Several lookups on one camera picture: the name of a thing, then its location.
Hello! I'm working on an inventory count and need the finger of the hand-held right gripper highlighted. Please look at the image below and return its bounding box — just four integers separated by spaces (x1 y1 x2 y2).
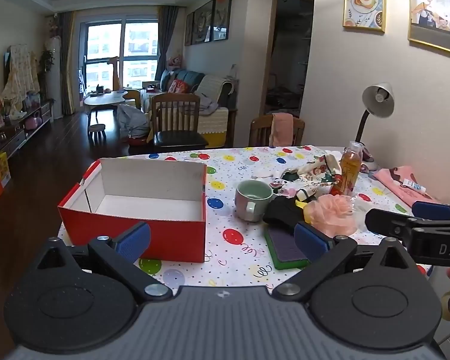
412 201 450 220
365 208 412 238

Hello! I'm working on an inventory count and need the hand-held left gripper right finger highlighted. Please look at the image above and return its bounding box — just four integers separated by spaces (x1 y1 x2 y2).
271 221 421 301

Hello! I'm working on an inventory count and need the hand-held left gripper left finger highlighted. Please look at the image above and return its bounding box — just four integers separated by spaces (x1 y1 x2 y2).
35 222 172 302

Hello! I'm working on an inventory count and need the green and purple scouring sponge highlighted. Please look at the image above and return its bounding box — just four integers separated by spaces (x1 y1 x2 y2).
264 226 313 270

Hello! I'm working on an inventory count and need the red cardboard box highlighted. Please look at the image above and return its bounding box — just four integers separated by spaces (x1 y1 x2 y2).
57 158 208 263

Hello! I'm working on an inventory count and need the black cloth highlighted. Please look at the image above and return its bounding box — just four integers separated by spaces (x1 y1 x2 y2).
262 196 309 232

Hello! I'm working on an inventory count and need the white tube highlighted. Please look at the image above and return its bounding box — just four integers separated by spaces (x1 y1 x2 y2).
403 178 429 194

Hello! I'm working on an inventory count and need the pink bath pouf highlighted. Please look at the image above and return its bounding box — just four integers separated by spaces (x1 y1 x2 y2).
306 194 358 235

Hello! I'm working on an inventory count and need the pink cloth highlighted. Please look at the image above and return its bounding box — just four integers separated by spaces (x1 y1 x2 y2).
373 165 437 208

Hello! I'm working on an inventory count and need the white panda printed sock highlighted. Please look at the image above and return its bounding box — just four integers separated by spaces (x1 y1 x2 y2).
270 179 320 201

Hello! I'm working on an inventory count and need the orange drink bottle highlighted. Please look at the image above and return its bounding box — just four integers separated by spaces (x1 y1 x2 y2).
331 141 363 196

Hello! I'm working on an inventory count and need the green mug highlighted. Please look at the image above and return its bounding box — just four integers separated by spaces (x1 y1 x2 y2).
235 179 274 223

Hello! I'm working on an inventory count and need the balloon printed tablecloth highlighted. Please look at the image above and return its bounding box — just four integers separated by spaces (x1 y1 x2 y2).
56 145 450 298

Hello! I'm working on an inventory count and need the wooden chair with black seat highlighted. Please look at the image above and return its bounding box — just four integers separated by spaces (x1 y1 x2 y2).
150 94 210 154

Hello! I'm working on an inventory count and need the pink towel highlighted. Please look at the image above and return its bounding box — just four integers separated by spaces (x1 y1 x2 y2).
269 112 294 147

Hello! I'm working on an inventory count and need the small wooden stool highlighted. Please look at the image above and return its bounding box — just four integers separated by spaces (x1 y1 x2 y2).
87 123 107 144

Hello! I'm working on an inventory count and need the grey bag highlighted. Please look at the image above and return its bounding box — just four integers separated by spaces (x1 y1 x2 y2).
116 103 151 140

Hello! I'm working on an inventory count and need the white desk lamp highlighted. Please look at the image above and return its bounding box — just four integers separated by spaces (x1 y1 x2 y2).
354 82 395 173

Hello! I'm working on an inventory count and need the white coffee table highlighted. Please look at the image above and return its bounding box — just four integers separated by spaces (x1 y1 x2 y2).
83 90 136 121

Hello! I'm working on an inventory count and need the sofa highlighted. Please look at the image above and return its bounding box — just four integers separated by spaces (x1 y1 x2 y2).
140 69 239 148

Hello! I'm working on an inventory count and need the yellow gift box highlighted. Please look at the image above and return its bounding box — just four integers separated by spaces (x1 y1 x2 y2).
0 152 11 189

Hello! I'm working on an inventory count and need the red cushion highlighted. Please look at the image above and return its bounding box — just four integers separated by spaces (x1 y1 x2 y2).
168 79 190 95

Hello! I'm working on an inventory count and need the wooden media cabinet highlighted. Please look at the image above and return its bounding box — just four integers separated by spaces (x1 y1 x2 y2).
0 99 55 166

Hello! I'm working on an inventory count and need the wooden giraffe stand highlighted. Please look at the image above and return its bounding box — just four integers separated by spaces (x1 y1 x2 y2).
106 56 121 93

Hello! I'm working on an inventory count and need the cream knitted throw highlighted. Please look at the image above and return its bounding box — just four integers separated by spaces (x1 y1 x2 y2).
194 74 236 103

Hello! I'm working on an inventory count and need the white standing air conditioner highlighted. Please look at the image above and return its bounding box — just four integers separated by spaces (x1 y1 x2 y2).
45 35 63 121

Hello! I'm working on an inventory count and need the grey curtain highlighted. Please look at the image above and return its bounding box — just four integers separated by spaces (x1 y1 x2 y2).
58 11 78 115
157 5 181 80

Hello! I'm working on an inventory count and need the green potted plant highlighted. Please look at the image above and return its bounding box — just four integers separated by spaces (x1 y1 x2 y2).
40 49 55 74

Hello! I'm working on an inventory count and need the yellow patterned blanket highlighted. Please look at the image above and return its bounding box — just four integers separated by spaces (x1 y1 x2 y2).
1 44 41 110

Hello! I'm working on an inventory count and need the black framed picture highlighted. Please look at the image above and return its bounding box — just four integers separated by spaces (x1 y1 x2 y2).
213 0 233 42
192 0 215 45
184 11 194 47

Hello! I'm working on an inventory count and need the gold framed egg picture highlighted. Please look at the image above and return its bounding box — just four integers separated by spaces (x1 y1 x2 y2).
342 0 387 33

